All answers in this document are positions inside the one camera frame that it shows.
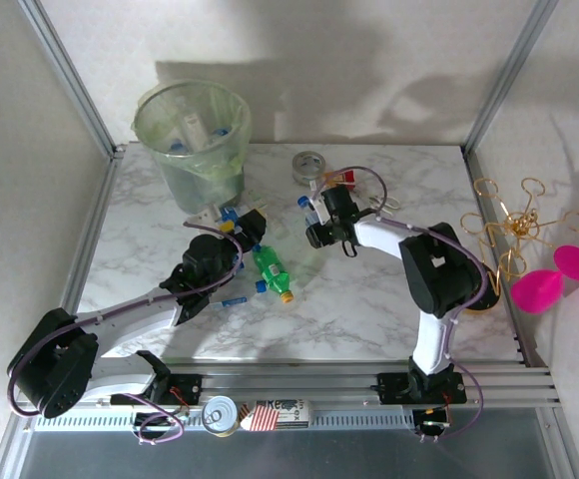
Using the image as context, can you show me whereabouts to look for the clear bottle blue cap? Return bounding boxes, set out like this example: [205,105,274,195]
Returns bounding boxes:
[296,194,321,227]

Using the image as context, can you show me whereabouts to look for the white handled scissors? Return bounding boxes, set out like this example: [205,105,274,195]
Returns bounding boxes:
[366,193,401,212]

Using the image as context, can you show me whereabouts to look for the black white printed box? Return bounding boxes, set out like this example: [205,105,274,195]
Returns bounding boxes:
[254,397,314,430]

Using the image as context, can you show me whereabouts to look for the pale green plastic bin liner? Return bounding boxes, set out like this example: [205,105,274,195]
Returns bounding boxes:
[130,79,254,184]

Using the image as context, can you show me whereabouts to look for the small bottle red orange label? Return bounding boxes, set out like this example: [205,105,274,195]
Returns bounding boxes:
[320,168,358,194]

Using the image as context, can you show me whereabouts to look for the aluminium frame post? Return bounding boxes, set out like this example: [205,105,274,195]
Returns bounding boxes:
[17,0,126,160]
[461,0,561,156]

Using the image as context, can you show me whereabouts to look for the green plastic bottle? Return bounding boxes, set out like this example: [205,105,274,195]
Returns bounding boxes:
[251,243,296,304]

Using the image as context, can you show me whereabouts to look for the clear adhesive tape roll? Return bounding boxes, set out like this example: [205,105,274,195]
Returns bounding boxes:
[291,150,328,187]

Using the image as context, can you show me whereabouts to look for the small black electronics board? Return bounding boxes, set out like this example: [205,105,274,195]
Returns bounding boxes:
[412,406,454,434]

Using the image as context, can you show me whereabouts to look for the grey perforated cable duct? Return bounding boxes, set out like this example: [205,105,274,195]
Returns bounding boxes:
[34,406,416,433]

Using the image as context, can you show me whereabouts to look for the grey mesh waste bin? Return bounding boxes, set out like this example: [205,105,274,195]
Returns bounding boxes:
[130,79,254,216]

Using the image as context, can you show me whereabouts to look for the silver tin can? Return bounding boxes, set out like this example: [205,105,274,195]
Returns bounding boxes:
[200,394,240,439]

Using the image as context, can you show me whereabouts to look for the purple cable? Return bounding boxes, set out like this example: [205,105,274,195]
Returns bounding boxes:
[7,222,245,446]
[310,166,485,444]

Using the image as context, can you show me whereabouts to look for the aluminium front mounting rail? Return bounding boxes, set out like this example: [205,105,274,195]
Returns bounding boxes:
[12,359,558,411]

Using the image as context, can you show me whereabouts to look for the grey metal shelf plate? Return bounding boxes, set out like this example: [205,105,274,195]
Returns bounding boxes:
[0,408,579,479]

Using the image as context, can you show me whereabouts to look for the bright pink plastic goblet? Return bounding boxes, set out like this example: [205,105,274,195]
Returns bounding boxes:
[511,243,579,315]

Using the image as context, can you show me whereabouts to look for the gold wire photo holder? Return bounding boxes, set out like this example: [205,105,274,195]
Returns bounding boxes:
[458,177,579,316]

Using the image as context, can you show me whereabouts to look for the aluminium table side rail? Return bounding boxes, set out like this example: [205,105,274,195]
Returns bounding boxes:
[57,149,124,320]
[462,147,538,368]

